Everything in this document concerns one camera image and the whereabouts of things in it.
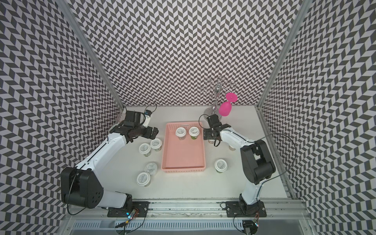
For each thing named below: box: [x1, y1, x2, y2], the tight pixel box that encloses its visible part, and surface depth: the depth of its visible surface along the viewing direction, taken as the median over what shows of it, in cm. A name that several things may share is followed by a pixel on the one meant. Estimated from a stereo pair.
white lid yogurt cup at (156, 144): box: [150, 138, 163, 152], surface depth 92 cm
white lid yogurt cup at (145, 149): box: [138, 142, 152, 158], surface depth 89 cm
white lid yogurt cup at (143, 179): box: [136, 172, 151, 187], surface depth 78 cm
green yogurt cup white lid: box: [188, 126, 200, 140], surface depth 97 cm
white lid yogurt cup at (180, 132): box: [175, 126, 187, 141], surface depth 97 cm
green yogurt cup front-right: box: [214, 158, 228, 174], surface depth 83 cm
